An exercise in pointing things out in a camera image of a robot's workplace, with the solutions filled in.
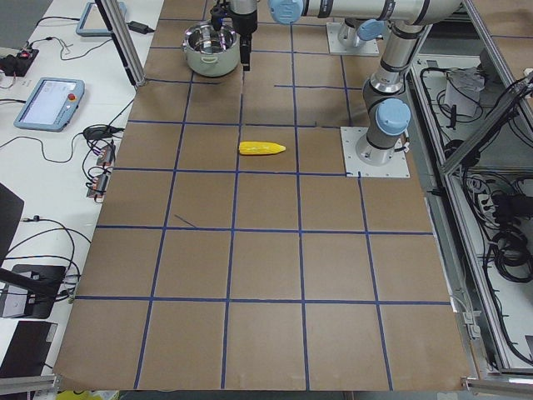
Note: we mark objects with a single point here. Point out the teach pendant tablet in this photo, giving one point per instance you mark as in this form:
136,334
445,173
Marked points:
51,104
91,23

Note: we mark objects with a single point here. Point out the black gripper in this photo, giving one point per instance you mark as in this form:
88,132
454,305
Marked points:
244,22

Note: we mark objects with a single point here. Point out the far teach pendant tablet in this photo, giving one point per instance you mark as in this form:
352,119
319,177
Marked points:
91,23

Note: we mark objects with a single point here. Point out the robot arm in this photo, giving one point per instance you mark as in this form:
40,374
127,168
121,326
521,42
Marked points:
389,116
399,50

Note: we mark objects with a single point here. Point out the yellow corn cob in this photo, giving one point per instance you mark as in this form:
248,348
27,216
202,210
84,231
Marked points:
257,148

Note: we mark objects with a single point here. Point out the pale green steel pot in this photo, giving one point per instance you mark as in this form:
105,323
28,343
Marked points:
211,53

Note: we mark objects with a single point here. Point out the black power adapter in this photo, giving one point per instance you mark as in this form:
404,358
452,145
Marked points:
139,27

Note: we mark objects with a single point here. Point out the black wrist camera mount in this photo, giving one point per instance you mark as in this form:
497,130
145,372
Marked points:
219,13

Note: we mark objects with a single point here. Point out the black monitor stand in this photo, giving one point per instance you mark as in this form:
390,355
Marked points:
30,291

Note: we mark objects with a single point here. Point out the aluminium frame post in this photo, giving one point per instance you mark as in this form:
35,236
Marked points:
117,27

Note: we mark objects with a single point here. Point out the near teach pendant tablet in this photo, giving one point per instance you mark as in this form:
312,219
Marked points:
51,104

